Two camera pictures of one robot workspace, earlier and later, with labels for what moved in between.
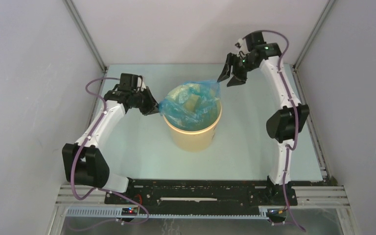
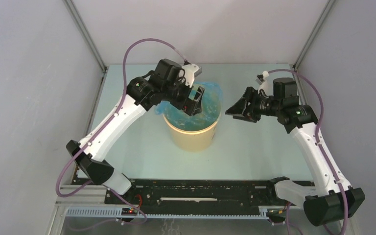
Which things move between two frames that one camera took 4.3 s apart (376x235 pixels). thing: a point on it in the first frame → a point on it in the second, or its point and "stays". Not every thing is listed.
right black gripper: (240, 78) → (240, 109)
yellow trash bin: (191, 141) stays
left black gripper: (152, 106) → (188, 105)
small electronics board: (129, 211) stays
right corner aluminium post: (318, 23) stays
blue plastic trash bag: (194, 104) stays
